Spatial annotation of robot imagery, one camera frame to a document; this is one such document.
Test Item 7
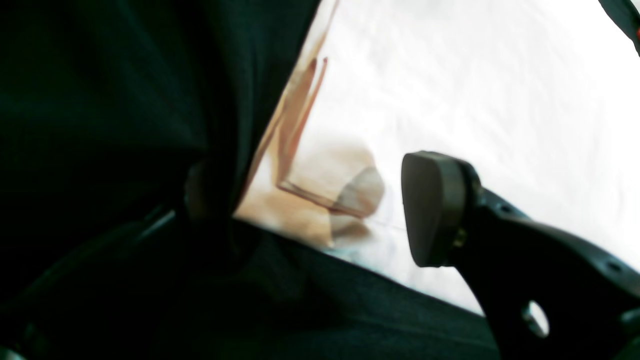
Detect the black tablecloth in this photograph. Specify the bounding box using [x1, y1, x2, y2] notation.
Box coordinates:
[0, 0, 499, 360]

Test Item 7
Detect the light pink T-shirt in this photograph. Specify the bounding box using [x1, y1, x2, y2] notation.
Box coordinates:
[234, 0, 640, 314]

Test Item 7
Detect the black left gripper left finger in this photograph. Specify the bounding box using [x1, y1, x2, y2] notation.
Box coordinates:
[1, 161, 241, 360]

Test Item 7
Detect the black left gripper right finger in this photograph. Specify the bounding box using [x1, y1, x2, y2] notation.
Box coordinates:
[401, 152, 640, 360]

